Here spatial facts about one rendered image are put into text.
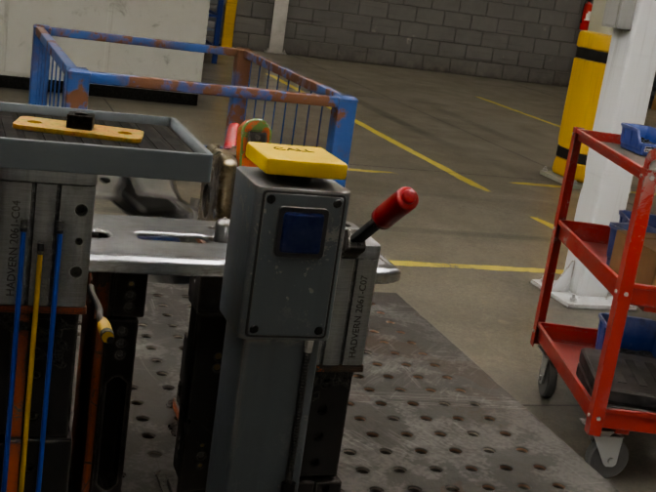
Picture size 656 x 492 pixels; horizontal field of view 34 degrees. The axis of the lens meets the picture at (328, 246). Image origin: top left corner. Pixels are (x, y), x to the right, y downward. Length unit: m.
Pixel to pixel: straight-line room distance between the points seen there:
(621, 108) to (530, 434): 3.37
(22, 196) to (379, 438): 0.72
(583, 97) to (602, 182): 3.21
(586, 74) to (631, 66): 3.23
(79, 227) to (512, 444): 0.81
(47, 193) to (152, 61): 8.22
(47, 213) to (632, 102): 4.12
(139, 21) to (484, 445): 7.75
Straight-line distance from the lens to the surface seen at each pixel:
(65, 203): 0.88
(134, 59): 9.05
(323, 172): 0.75
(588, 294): 4.98
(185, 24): 9.09
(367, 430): 1.46
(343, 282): 0.95
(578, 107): 8.06
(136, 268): 1.02
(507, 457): 1.47
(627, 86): 4.82
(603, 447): 3.17
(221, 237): 1.12
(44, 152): 0.67
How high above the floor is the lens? 1.29
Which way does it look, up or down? 14 degrees down
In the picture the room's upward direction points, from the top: 8 degrees clockwise
